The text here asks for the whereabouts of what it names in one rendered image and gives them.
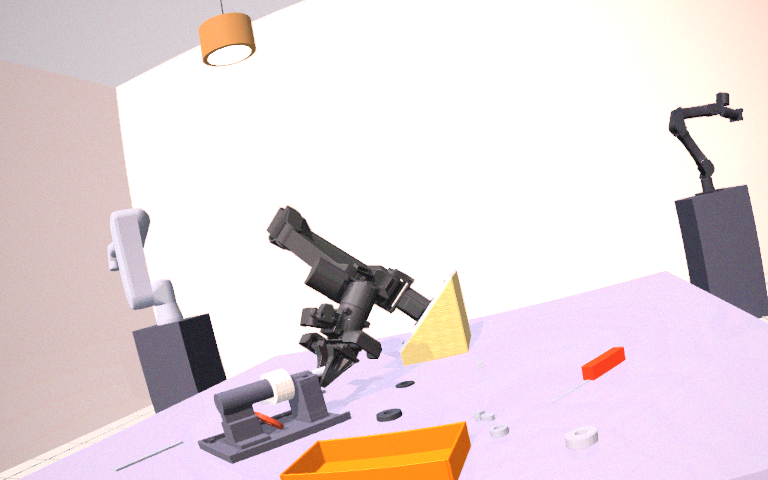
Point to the red-orange ring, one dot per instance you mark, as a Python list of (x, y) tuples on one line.
[(268, 420)]

